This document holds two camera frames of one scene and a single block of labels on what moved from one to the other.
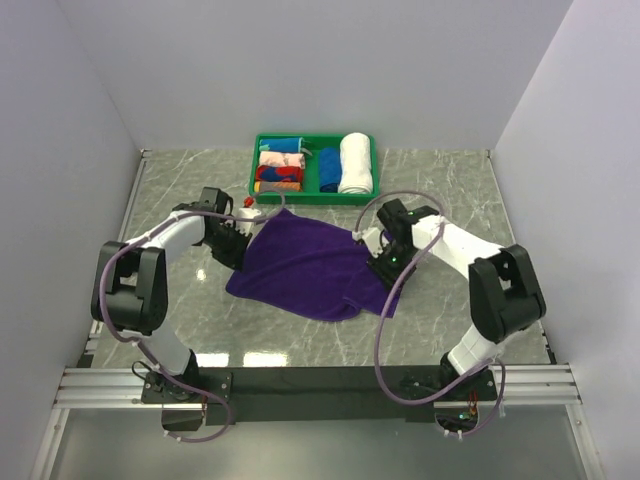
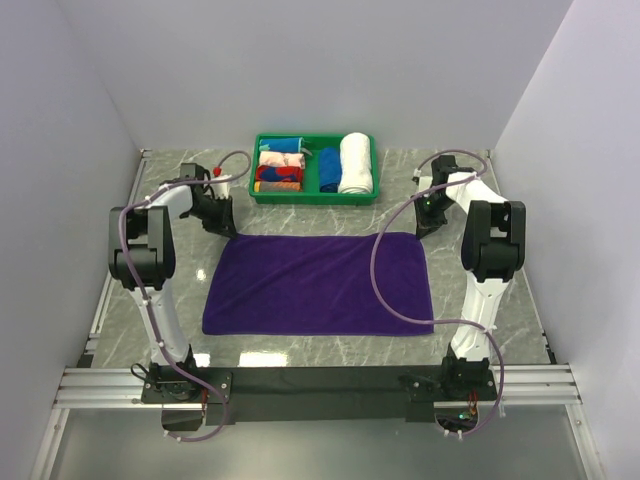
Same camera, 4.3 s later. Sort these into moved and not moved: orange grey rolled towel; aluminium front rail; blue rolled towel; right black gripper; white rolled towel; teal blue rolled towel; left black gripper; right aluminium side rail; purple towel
Moved: purple towel; right black gripper; left black gripper
Not moved: blue rolled towel; white rolled towel; aluminium front rail; orange grey rolled towel; teal blue rolled towel; right aluminium side rail
